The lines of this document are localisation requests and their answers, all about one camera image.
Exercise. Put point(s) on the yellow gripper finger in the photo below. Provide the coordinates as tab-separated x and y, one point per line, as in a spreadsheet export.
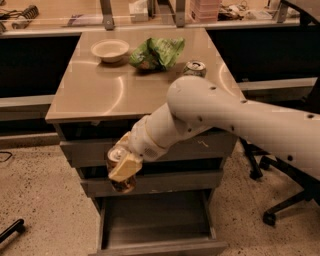
127	167
124	140

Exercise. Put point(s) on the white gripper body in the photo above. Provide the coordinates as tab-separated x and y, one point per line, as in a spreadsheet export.
144	140

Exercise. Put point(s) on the orange soda can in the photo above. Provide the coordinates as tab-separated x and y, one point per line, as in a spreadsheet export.
113	157

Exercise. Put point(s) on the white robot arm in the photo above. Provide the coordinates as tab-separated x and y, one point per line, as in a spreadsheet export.
194	105

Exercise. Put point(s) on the middle grey drawer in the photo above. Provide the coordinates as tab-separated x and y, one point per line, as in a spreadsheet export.
157	183

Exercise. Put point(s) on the grey drawer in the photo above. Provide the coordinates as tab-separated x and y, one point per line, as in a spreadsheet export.
214	146
164	224
157	183

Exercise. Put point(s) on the bottom grey drawer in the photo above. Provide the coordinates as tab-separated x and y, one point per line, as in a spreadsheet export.
164	224

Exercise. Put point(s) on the grey drawer cabinet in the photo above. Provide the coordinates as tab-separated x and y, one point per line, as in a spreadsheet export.
98	101

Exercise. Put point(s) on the top grey drawer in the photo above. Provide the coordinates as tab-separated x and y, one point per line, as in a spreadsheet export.
214	146

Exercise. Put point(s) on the white and green soda can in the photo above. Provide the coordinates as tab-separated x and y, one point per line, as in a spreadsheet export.
195	68

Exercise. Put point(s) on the green chip bag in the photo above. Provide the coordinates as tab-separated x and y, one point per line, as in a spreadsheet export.
158	54

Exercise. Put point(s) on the white shallow bowl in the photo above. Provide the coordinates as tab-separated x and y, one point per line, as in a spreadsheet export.
110	50

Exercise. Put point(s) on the black table leg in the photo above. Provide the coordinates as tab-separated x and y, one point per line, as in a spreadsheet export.
255	173

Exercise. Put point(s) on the black chair leg left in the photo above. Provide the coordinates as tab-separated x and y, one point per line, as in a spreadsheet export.
17	226

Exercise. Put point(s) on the white tissue box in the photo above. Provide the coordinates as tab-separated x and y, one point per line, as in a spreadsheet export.
138	11

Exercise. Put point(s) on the purple paper sheet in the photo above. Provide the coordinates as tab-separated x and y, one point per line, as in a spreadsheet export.
84	20

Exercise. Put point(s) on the pink stacked trays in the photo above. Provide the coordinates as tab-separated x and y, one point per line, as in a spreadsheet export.
204	11

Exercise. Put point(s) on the black coiled tool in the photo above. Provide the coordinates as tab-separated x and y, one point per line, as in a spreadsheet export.
25	17

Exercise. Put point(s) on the grey metal post left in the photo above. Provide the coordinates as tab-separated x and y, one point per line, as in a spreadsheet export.
107	14

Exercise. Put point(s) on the grey metal post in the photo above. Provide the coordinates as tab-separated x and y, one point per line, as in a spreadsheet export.
180	13
107	14

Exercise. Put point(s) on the grey metal post right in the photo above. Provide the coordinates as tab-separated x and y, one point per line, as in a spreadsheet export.
180	13

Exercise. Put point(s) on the cable clutter on desk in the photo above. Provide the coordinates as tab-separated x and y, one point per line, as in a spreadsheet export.
233	12

